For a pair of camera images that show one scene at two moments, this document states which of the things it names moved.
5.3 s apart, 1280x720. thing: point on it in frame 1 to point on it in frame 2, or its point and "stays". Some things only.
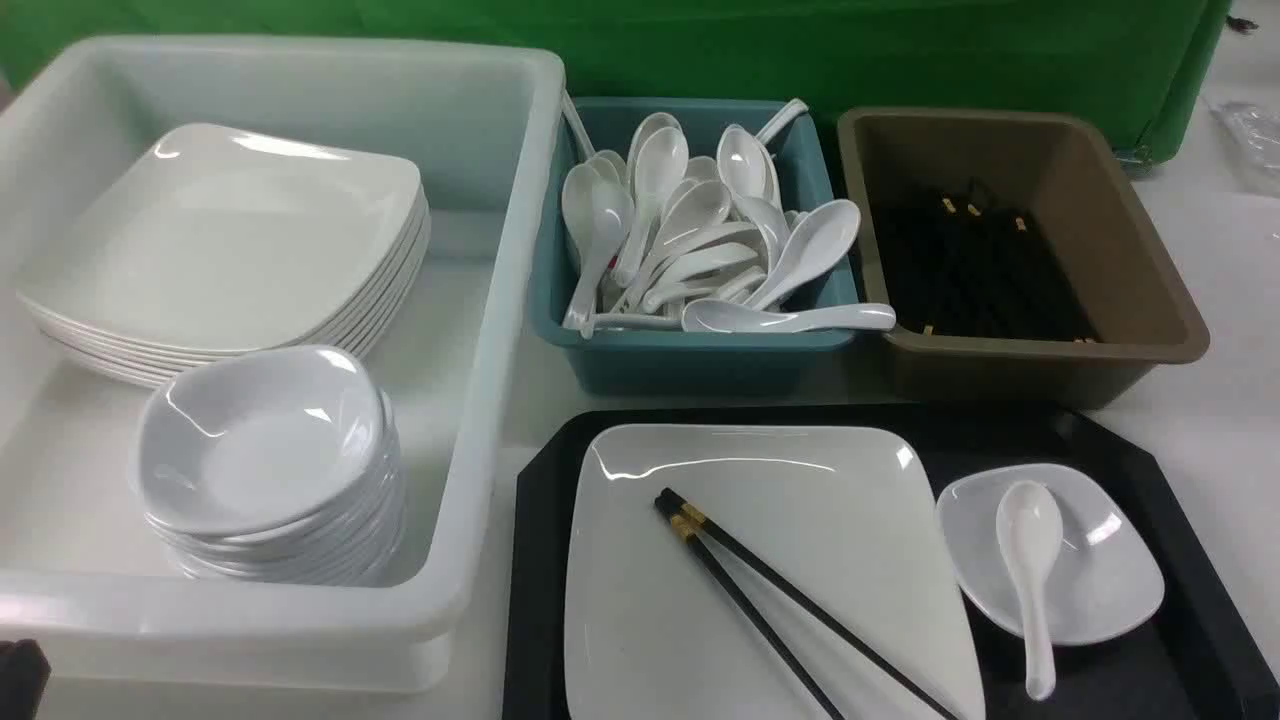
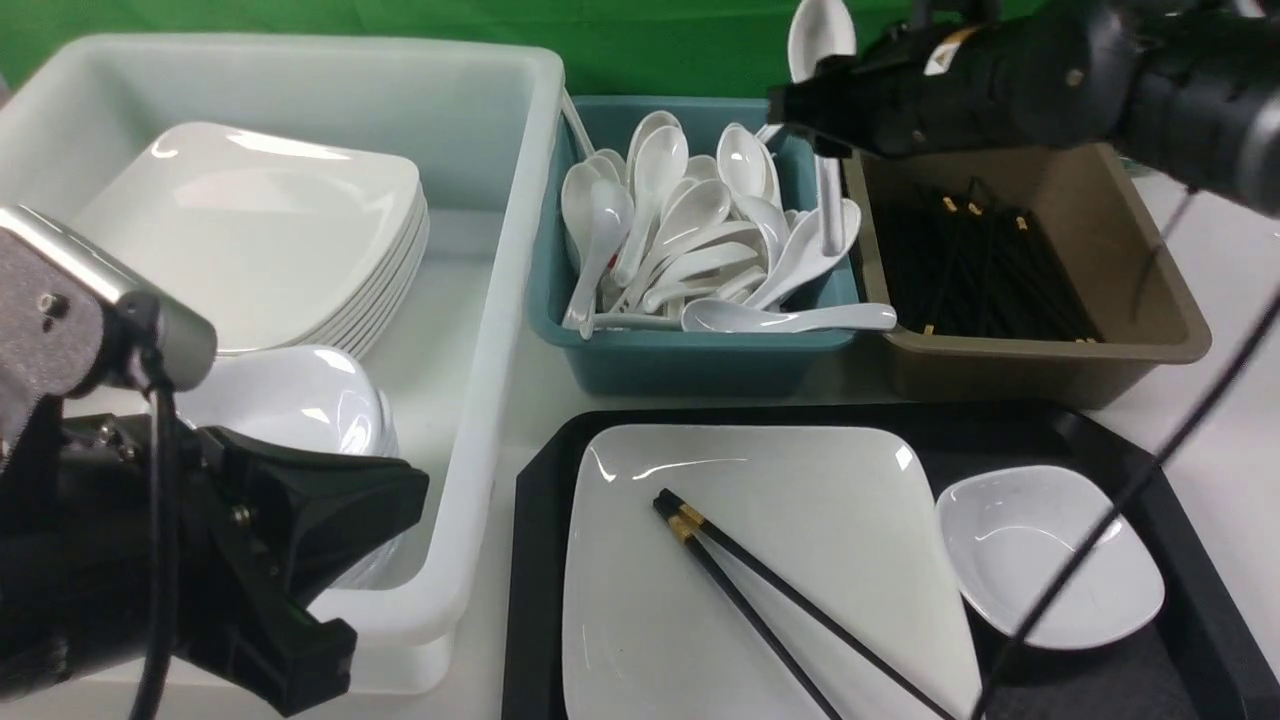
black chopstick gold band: (687, 511) stays
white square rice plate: (754, 571) stays
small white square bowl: (1104, 579) stays
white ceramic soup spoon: (1030, 521) to (821, 30)
